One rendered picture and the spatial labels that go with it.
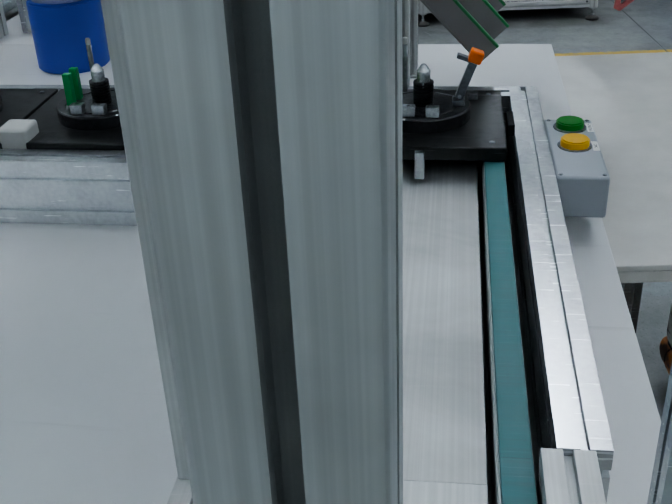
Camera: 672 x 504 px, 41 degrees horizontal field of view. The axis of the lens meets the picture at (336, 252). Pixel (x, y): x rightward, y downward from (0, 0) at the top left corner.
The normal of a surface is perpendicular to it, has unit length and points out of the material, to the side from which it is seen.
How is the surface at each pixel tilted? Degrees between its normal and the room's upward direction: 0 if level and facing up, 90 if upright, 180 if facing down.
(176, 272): 90
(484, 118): 0
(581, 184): 90
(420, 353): 0
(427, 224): 0
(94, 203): 90
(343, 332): 90
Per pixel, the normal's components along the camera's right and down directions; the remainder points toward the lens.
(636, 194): -0.04, -0.87
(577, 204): -0.12, 0.49
